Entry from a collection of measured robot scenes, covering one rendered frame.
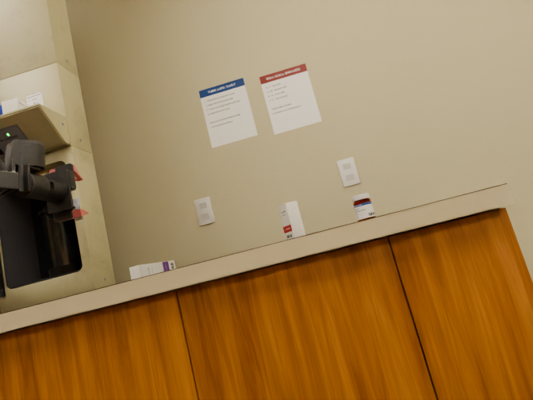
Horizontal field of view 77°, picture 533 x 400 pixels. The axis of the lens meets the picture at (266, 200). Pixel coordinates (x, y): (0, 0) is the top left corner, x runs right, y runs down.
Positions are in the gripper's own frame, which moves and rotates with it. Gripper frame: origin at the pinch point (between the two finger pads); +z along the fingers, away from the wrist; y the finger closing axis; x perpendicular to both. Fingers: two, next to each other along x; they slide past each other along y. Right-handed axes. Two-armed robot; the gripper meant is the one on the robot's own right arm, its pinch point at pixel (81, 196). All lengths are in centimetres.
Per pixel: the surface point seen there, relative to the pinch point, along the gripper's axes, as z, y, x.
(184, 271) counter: -17.9, -26.6, -31.2
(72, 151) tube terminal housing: 12.3, 19.2, 8.8
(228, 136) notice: 55, 26, -35
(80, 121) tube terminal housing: 19.2, 32.2, 8.9
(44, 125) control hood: 4.7, 25.9, 11.2
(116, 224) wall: 55, 1, 23
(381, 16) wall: 55, 60, -113
